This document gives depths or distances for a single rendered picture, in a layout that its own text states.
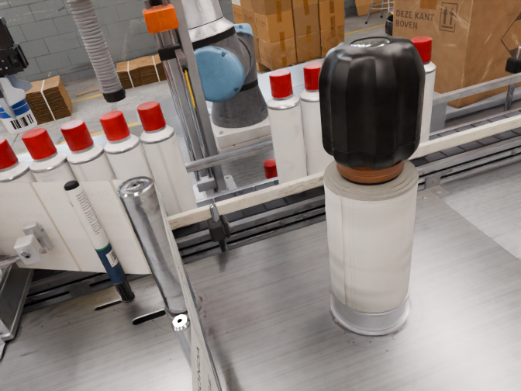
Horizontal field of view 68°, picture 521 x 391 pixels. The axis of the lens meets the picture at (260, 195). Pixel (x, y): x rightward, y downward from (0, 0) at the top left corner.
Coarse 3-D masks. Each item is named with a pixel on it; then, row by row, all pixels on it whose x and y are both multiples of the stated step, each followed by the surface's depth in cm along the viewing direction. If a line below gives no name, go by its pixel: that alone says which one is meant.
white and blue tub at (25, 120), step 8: (16, 104) 92; (24, 104) 93; (0, 112) 91; (16, 112) 92; (24, 112) 93; (32, 112) 97; (8, 120) 92; (16, 120) 93; (24, 120) 94; (32, 120) 96; (8, 128) 94; (16, 128) 94; (24, 128) 94; (32, 128) 96
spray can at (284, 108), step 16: (272, 80) 57; (288, 80) 57; (272, 96) 59; (288, 96) 58; (272, 112) 59; (288, 112) 58; (272, 128) 61; (288, 128) 60; (288, 144) 61; (288, 160) 63; (304, 160) 65; (288, 176) 65; (304, 176) 66
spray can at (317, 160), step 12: (312, 72) 57; (312, 84) 58; (300, 96) 60; (312, 96) 59; (312, 108) 59; (312, 120) 61; (312, 132) 62; (312, 144) 63; (312, 156) 64; (324, 156) 64; (312, 168) 66; (324, 168) 65
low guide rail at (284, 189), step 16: (480, 128) 69; (496, 128) 69; (512, 128) 70; (432, 144) 67; (448, 144) 68; (320, 176) 64; (256, 192) 63; (272, 192) 63; (288, 192) 64; (208, 208) 61; (224, 208) 62; (240, 208) 63; (176, 224) 61
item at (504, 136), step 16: (512, 112) 79; (464, 128) 77; (464, 144) 72; (480, 144) 71; (416, 160) 70; (432, 160) 69; (240, 192) 70; (304, 192) 67; (320, 192) 66; (256, 208) 65; (272, 208) 64; (192, 224) 64; (48, 272) 60
